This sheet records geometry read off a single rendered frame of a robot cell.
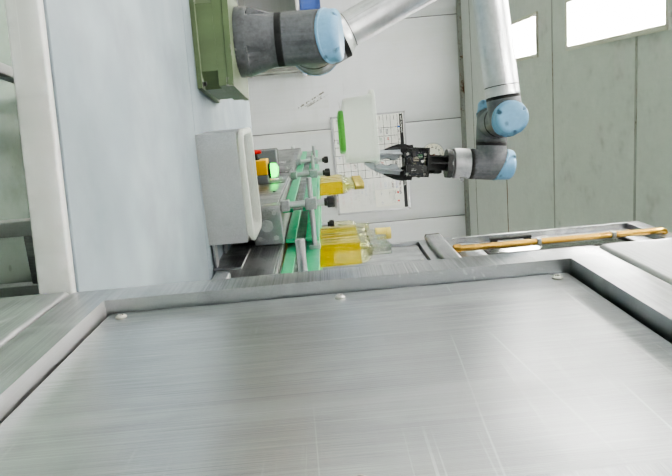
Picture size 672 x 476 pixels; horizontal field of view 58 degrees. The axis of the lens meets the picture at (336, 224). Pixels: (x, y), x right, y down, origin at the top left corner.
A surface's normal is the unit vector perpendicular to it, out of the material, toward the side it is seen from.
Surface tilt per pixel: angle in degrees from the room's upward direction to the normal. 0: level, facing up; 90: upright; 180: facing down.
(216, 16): 90
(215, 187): 90
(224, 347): 90
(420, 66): 90
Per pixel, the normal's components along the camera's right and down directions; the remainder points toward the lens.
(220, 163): 0.03, 0.19
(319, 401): -0.08, -0.98
